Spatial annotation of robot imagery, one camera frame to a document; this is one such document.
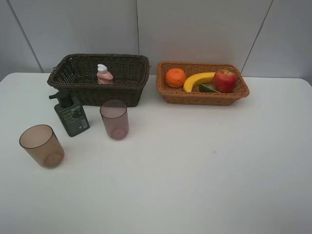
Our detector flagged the purple translucent plastic cup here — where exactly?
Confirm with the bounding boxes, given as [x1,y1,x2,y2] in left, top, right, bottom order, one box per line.
[99,100,129,140]

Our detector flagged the orange mandarin fruit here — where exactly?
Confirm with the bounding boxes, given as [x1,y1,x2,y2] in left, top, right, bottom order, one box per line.
[165,68,186,88]

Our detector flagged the yellow banana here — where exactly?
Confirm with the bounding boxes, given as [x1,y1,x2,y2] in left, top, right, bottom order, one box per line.
[183,72,215,93]

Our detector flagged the halved avocado with pit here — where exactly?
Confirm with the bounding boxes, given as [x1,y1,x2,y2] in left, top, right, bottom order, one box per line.
[198,83,219,93]

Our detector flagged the pink bottle white cap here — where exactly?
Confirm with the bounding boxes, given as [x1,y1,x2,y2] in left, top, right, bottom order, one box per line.
[97,64,113,84]

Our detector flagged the red yellow apple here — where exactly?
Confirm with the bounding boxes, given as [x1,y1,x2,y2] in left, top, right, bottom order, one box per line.
[213,70,237,93]

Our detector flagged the dark green pump bottle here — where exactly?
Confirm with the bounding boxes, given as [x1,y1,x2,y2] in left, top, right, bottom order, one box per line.
[49,91,90,137]

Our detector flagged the brown translucent plastic cup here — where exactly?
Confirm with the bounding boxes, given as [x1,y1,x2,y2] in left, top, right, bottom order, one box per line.
[19,124,64,168]

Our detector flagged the orange wicker basket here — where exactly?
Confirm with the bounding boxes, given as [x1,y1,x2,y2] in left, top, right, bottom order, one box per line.
[156,61,250,106]

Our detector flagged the dark brown wicker basket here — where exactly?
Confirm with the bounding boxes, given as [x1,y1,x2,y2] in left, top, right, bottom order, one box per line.
[47,54,150,107]

